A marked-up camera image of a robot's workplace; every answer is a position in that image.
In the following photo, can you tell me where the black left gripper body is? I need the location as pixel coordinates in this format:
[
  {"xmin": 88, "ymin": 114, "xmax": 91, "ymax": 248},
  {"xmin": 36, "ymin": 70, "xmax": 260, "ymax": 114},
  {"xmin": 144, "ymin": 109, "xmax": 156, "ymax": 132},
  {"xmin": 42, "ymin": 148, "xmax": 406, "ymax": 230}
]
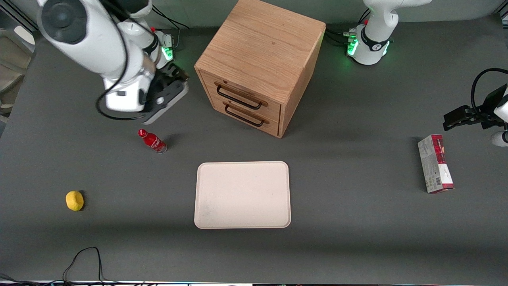
[{"xmin": 470, "ymin": 85, "xmax": 508, "ymax": 129}]

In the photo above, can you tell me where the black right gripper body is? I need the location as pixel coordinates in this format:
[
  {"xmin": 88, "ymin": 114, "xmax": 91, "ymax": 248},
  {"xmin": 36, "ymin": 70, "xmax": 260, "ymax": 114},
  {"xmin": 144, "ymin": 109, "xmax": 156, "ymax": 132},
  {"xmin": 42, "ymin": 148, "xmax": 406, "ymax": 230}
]
[{"xmin": 144, "ymin": 65, "xmax": 188, "ymax": 113}]

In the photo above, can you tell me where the wooden drawer cabinet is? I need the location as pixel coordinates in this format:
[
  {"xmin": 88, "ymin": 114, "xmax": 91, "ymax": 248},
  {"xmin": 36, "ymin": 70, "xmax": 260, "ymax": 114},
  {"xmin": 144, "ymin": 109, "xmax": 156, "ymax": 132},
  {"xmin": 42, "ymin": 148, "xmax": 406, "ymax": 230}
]
[{"xmin": 194, "ymin": 0, "xmax": 327, "ymax": 139}]

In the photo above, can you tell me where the grey and red carton box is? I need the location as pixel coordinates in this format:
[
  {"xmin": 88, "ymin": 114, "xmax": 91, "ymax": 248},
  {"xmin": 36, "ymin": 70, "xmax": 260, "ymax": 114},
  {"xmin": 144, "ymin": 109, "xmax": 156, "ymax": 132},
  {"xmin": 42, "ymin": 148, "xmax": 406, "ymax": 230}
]
[{"xmin": 418, "ymin": 134, "xmax": 454, "ymax": 194}]

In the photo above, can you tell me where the red cola bottle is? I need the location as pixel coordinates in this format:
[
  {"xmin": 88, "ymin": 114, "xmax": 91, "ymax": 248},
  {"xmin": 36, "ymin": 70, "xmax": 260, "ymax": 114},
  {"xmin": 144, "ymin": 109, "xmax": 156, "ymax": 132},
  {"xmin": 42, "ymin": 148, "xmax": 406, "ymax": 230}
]
[{"xmin": 137, "ymin": 129, "xmax": 168, "ymax": 154}]

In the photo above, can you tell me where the beige rectangular tray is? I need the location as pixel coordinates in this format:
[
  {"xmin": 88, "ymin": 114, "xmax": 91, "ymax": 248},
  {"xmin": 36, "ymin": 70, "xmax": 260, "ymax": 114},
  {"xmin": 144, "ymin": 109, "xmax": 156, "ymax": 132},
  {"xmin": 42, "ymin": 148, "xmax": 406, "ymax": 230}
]
[{"xmin": 194, "ymin": 161, "xmax": 292, "ymax": 230}]

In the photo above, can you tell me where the yellow lemon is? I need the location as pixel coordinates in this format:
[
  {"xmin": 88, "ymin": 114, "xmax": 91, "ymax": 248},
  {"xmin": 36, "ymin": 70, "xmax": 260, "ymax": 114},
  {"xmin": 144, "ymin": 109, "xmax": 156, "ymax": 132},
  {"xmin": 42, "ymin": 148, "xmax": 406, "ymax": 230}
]
[{"xmin": 65, "ymin": 190, "xmax": 85, "ymax": 211}]

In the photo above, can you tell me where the beige chair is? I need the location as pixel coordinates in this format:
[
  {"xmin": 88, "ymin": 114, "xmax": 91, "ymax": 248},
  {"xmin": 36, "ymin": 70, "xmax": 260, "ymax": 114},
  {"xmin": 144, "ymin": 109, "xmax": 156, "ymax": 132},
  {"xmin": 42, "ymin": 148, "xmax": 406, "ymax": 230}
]
[{"xmin": 0, "ymin": 26, "xmax": 35, "ymax": 120}]

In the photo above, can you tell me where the black cable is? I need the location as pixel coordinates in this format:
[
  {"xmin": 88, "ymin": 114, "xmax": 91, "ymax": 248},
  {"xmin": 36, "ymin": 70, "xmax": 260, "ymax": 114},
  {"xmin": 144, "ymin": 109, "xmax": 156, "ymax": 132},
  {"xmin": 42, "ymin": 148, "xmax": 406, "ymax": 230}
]
[
  {"xmin": 152, "ymin": 5, "xmax": 191, "ymax": 50},
  {"xmin": 325, "ymin": 28, "xmax": 352, "ymax": 47},
  {"xmin": 96, "ymin": 0, "xmax": 148, "ymax": 121},
  {"xmin": 471, "ymin": 68, "xmax": 508, "ymax": 108},
  {"xmin": 0, "ymin": 247, "xmax": 119, "ymax": 285}
]

